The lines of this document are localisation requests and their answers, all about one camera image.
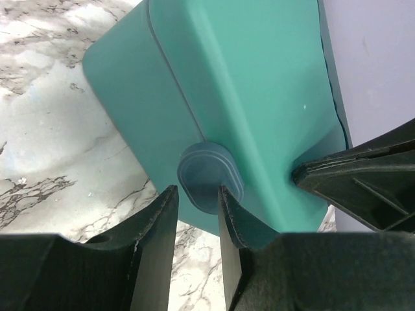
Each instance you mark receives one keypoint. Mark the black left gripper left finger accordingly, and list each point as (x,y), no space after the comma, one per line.
(127,267)

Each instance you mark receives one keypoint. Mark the teal medicine kit box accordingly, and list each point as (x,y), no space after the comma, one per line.
(234,93)

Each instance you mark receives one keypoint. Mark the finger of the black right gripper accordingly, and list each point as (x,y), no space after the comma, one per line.
(373,182)

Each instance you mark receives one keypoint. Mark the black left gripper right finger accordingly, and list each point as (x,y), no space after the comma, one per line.
(267,270)

